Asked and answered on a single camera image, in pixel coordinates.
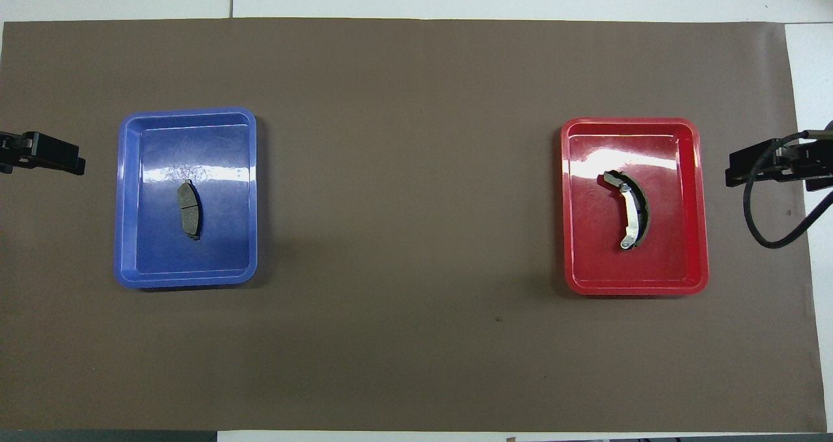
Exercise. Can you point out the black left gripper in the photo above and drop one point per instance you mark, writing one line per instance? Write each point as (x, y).
(14, 152)

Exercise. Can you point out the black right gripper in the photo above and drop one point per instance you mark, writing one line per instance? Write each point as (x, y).
(804, 162)

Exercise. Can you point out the grey brake pad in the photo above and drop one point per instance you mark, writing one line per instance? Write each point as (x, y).
(189, 209)

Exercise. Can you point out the red plastic tray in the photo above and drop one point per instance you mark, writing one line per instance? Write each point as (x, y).
(670, 260)

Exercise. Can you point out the blue plastic tray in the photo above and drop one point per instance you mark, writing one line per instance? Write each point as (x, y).
(163, 253)

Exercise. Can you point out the brown table mat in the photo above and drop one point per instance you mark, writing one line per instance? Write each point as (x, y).
(416, 338)

